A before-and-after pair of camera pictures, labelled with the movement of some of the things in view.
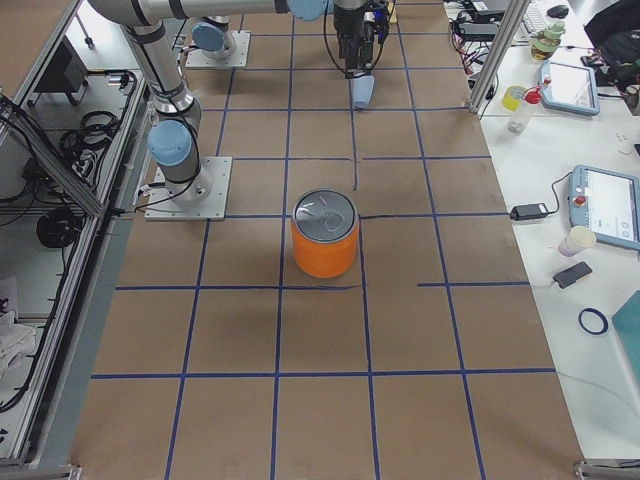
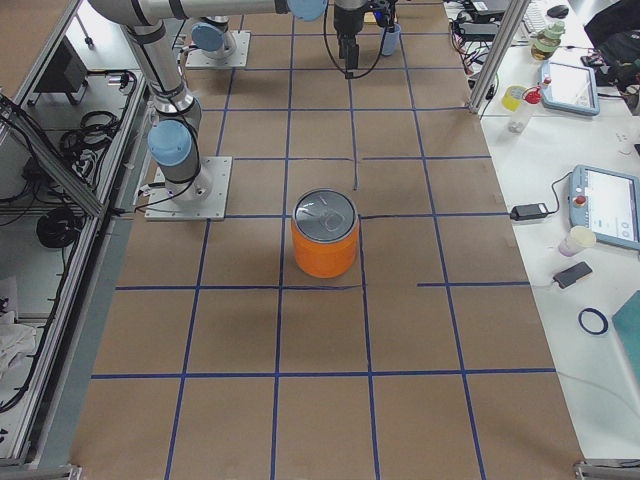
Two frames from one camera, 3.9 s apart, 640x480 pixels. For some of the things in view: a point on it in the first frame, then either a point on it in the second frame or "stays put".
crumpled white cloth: [15, 340] stays put
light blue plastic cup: [362, 90] → [390, 40]
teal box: [627, 323] stays put
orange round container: [325, 230] stays put
